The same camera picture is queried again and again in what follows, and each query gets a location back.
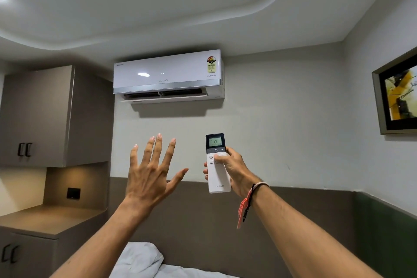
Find person's right hand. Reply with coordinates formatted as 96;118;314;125
203;147;263;198

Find person's right forearm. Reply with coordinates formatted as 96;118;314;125
245;182;383;278

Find red and black wrist threads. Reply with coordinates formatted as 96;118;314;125
237;182;270;230

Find white wall air conditioner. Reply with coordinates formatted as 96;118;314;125
113;49;225;104

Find framed wall picture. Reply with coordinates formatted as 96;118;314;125
372;47;417;135

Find white air conditioner remote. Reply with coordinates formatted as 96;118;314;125
205;133;232;194

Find white bed sheet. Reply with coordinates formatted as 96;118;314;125
156;264;242;278

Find person's left hand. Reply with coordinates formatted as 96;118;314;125
124;133;189;214

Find brown padded headboard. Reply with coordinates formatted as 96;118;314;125
108;177;356;278

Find grey wall cabinet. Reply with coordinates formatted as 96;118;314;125
0;65;114;168

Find white pillow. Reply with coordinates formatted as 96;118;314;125
109;242;164;278

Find person's left forearm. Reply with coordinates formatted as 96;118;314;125
49;197;154;278

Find grey base cabinet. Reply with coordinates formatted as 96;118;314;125
0;204;109;278

